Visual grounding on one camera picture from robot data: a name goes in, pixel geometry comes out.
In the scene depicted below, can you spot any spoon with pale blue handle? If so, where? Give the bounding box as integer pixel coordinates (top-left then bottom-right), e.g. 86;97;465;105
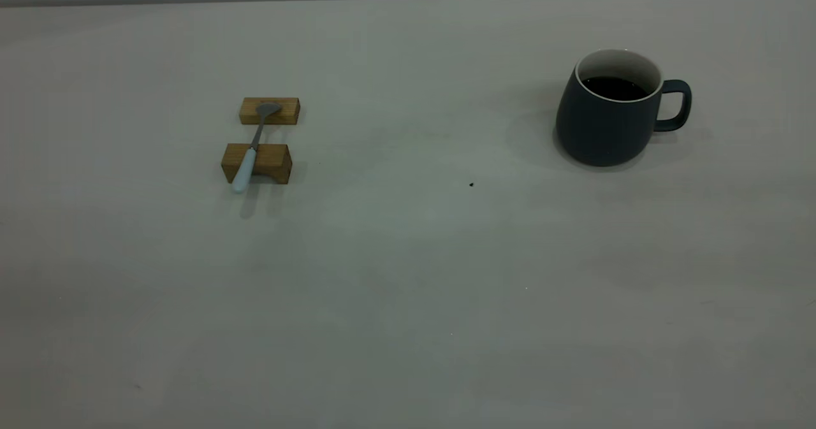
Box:
231;101;282;194

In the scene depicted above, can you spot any dark grey ceramic mug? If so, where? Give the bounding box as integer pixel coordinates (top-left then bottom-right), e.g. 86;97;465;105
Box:
555;48;693;168

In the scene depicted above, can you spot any arched wooden block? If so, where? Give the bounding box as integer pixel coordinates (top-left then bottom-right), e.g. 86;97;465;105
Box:
221;143;293;185

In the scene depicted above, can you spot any flat rectangular wooden block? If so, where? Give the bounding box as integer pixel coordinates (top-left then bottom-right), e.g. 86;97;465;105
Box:
239;97;301;126

